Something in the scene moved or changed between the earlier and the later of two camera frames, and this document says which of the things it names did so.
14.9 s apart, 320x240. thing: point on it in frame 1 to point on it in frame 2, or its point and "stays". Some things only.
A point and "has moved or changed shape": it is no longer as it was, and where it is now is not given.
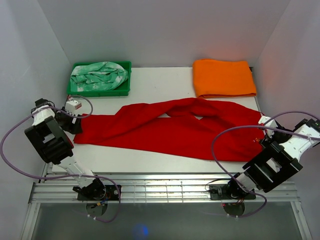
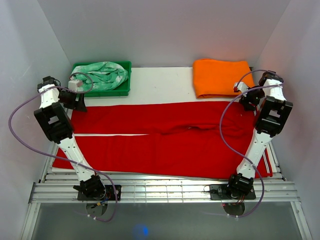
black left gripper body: [66, 122] to [67, 98]
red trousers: [191, 128] has moved or changed shape
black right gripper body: [280, 137] to [253, 97]
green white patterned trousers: [98, 76] stays
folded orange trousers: [222, 78] stays
